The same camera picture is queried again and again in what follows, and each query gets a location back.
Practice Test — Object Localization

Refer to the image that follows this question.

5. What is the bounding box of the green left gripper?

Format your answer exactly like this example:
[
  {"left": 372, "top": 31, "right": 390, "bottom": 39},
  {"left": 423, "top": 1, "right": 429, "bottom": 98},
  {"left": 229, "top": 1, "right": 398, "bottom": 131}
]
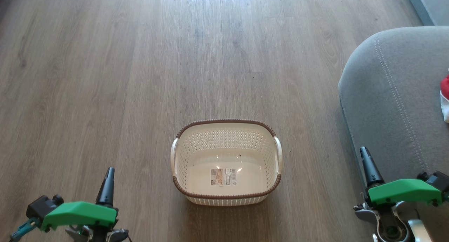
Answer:
[{"left": 40, "top": 167, "right": 118, "bottom": 233}]

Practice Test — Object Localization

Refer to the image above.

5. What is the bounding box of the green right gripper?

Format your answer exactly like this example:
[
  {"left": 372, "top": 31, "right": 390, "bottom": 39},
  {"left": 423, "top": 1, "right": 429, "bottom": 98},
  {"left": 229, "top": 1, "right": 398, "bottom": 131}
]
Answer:
[{"left": 359, "top": 146, "right": 443, "bottom": 207}]

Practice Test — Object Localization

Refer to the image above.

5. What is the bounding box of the red and white garment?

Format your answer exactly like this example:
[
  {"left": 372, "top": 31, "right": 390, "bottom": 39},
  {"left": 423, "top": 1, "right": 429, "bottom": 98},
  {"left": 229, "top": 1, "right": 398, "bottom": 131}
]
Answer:
[{"left": 440, "top": 69, "right": 449, "bottom": 123}]

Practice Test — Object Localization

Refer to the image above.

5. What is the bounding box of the cream basket with brown rim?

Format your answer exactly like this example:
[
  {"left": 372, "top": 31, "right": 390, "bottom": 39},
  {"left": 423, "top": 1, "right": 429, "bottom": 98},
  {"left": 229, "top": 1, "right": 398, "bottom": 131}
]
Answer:
[{"left": 170, "top": 119, "right": 283, "bottom": 207}]

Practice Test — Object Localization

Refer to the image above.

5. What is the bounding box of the grey fabric sofa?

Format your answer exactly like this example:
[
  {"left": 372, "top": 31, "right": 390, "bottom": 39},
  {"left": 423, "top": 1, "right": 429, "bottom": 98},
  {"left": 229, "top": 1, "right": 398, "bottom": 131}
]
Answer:
[{"left": 337, "top": 26, "right": 449, "bottom": 242}]

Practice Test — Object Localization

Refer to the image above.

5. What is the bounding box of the printed label sticker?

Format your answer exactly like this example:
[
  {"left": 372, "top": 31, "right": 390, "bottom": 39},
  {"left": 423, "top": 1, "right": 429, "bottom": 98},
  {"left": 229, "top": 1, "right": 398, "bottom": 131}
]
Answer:
[{"left": 210, "top": 168, "right": 237, "bottom": 186}]

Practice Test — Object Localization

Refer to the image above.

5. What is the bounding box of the teal left camera connector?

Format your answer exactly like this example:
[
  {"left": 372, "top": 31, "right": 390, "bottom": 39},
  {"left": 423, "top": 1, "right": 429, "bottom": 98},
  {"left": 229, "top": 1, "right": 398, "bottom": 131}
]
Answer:
[{"left": 9, "top": 217, "right": 41, "bottom": 241}]

